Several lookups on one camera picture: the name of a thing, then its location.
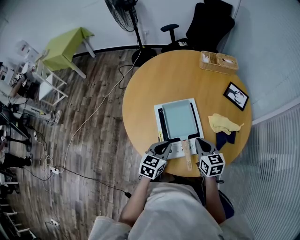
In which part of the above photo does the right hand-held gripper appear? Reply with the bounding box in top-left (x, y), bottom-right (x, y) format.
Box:
top-left (195, 137), bottom-right (226, 180)

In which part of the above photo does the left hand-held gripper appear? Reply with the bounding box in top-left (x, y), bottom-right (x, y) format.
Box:
top-left (138, 141), bottom-right (173, 180)

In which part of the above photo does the white induction cooker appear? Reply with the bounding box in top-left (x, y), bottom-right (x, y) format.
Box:
top-left (153, 97), bottom-right (205, 160)

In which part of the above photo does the person's right forearm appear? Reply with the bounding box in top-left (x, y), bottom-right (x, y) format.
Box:
top-left (204, 175), bottom-right (227, 225)

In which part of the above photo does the person's left forearm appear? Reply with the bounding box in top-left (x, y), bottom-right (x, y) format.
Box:
top-left (119, 177), bottom-right (151, 227)

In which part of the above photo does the navy blue cloth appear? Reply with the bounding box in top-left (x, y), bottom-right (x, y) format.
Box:
top-left (215, 130), bottom-right (237, 151)

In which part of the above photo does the yellow cloth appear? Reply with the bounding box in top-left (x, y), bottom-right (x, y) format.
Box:
top-left (208, 113), bottom-right (245, 135)

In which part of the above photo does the person's beige shirt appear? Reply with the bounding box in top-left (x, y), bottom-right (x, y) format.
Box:
top-left (88, 181), bottom-right (255, 240)

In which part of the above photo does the round wooden table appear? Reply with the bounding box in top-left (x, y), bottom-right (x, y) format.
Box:
top-left (121, 49), bottom-right (253, 178)

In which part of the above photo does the wicker basket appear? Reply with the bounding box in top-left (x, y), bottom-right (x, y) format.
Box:
top-left (199, 50), bottom-right (239, 76)

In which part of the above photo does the black standing fan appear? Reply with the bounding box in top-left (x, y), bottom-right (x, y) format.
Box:
top-left (105, 0), bottom-right (158, 68)

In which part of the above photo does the black high-back office chair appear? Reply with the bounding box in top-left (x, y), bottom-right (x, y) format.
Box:
top-left (160, 0), bottom-right (236, 54)

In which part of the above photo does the white wooden rack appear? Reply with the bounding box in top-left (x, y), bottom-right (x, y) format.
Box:
top-left (34, 60), bottom-right (69, 107)

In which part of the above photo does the green table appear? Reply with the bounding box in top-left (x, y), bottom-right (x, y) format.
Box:
top-left (43, 27), bottom-right (96, 80)

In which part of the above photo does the clear plastic box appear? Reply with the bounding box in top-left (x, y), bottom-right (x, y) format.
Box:
top-left (15, 39), bottom-right (41, 63)

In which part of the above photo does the long black cable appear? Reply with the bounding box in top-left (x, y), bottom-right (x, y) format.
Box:
top-left (55, 165), bottom-right (133, 199)

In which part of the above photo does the black picture frame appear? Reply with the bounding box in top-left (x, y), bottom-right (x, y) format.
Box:
top-left (222, 81), bottom-right (249, 112)

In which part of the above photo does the looped black cable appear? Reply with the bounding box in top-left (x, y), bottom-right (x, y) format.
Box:
top-left (117, 64), bottom-right (137, 90)

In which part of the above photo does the long white cable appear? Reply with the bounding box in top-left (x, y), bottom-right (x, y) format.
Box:
top-left (61, 48), bottom-right (143, 170)

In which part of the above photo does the tangled white cable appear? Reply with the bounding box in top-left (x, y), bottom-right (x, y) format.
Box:
top-left (38, 153), bottom-right (62, 220)

